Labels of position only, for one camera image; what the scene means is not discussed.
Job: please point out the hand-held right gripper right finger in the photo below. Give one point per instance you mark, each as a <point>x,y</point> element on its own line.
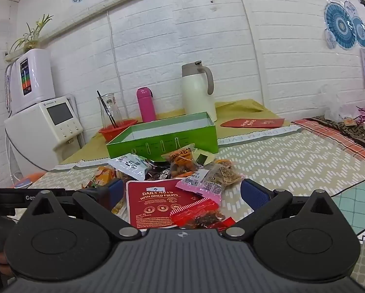
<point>254,193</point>

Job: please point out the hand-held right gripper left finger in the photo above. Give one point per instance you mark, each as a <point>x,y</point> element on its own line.
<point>117,193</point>

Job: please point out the orange cartoon snack packet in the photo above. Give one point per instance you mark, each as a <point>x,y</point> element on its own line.
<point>101,177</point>

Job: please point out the red nuts packet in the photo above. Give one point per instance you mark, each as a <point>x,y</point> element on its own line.
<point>152,204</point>

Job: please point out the small orange snack packet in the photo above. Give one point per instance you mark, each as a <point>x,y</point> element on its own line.
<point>223,162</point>

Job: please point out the pink edged snack packet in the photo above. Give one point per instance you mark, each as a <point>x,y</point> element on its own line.
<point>197,187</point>

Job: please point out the clear orange print snack packet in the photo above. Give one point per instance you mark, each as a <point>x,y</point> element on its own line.
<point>181,161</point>

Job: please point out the green cardboard box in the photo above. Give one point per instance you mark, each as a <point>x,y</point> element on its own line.
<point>170,139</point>

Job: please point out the person's left hand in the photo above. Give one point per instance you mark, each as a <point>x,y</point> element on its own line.
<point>4,259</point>

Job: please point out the green white snack packet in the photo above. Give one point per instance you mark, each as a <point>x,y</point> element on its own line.
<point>132,164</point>

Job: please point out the orange stool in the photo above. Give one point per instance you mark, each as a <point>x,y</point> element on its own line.
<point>33,178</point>

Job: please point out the brown seed snack packet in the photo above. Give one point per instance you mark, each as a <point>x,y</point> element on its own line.
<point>223,174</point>

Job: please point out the dark snack packet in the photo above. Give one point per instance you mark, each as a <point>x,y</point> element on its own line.
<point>158,174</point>

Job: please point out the beige chevron tablecloth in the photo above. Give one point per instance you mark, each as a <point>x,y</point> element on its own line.
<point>292,164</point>

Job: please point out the yellow green tablecloth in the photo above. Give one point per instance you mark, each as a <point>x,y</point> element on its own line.
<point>87,149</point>

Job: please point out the clear red snack packet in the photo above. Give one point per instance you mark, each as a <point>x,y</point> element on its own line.
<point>200,216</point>

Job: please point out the red plastic basket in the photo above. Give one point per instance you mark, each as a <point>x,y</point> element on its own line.
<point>112,134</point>

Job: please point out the white dispenser with screen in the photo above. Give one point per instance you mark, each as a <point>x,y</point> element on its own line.
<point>33,134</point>

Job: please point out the red envelope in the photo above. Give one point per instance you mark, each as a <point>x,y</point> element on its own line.
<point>252,123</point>

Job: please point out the glass carafe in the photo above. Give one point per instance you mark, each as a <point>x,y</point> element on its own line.
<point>109,110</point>

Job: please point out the black chopsticks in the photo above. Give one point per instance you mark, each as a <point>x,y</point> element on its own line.
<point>107,110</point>

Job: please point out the orange plaid cloth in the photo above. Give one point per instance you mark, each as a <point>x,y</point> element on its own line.
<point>320,131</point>

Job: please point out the pink thermos bottle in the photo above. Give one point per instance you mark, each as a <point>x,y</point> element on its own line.
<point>146,106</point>

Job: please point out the cream thermal jug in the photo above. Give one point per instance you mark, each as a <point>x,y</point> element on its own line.
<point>197,97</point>

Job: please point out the leopard pattern cloth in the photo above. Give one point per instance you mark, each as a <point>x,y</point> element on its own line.
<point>356,135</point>

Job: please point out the clear plastic bag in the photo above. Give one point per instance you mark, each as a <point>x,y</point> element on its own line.
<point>338,106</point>

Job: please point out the white water purifier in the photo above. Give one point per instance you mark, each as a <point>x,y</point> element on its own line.
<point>39,79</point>

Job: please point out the potted green plant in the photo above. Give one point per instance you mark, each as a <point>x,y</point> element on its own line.
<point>29,35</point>

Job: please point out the beige wall conduit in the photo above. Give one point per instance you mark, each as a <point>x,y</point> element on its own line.
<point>107,7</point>

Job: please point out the blue fan wall decoration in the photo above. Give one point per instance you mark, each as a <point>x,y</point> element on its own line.
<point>341,26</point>

